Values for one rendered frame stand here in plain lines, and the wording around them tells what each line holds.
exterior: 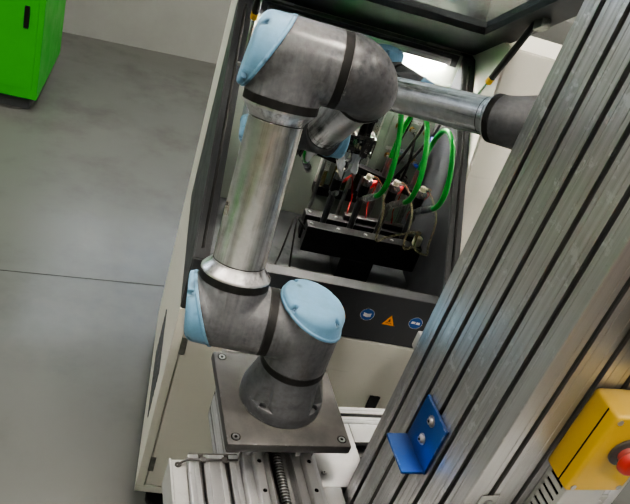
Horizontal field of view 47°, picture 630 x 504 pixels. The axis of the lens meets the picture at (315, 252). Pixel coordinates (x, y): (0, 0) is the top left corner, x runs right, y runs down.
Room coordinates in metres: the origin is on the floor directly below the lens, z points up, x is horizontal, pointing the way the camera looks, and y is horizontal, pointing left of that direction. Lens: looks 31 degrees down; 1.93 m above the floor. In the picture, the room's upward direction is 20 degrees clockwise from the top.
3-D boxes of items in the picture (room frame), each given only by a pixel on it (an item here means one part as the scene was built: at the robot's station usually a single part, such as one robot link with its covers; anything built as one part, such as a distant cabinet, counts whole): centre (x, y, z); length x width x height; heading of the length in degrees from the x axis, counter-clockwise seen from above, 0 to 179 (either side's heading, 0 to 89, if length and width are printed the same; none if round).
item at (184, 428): (1.53, -0.06, 0.44); 0.65 x 0.02 x 0.68; 106
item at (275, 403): (0.98, -0.03, 1.09); 0.15 x 0.15 x 0.10
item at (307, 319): (0.98, -0.02, 1.20); 0.13 x 0.12 x 0.14; 103
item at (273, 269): (1.55, -0.06, 0.87); 0.62 x 0.04 x 0.16; 106
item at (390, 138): (2.10, -0.15, 1.20); 0.13 x 0.03 x 0.31; 106
